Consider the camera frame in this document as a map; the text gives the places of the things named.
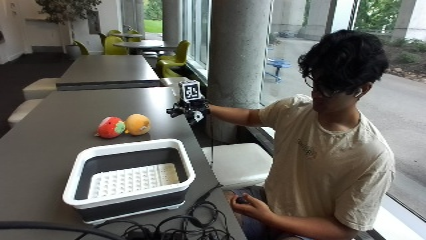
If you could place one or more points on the small black device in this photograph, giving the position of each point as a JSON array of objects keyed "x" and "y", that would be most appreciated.
[{"x": 241, "y": 200}]

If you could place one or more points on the white marker cube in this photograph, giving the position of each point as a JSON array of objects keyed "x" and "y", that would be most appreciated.
[{"x": 191, "y": 90}]

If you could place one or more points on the orange fruit plush toy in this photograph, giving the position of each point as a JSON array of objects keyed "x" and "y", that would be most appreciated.
[{"x": 137, "y": 124}]

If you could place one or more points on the white bench seat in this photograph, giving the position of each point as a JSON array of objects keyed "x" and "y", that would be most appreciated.
[
  {"x": 240, "y": 165},
  {"x": 40, "y": 88},
  {"x": 24, "y": 111}
]

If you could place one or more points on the green chair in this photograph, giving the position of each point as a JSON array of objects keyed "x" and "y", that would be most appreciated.
[
  {"x": 176, "y": 55},
  {"x": 133, "y": 35},
  {"x": 113, "y": 46},
  {"x": 81, "y": 47}
]

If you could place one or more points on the long grey table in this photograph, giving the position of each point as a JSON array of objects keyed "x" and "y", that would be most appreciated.
[{"x": 108, "y": 70}]

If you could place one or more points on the concrete pillar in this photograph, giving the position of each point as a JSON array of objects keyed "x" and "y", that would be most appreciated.
[{"x": 237, "y": 66}]

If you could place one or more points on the round grey table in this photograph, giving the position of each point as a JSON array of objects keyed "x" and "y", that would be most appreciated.
[
  {"x": 141, "y": 45},
  {"x": 127, "y": 35}
]

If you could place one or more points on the white and grey dish tub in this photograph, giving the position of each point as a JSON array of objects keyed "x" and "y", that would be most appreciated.
[{"x": 128, "y": 176}]

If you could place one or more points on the blue outdoor seat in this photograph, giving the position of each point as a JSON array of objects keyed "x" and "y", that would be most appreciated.
[{"x": 277, "y": 66}]

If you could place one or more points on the the person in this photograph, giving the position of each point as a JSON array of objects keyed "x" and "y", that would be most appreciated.
[{"x": 330, "y": 146}]

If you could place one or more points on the black eyeglasses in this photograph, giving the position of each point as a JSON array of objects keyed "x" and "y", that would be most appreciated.
[{"x": 316, "y": 87}]

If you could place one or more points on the potted indoor tree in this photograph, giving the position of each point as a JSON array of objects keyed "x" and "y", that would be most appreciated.
[{"x": 67, "y": 20}]

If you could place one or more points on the white earbud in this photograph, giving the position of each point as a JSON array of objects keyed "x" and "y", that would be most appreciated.
[{"x": 358, "y": 93}]

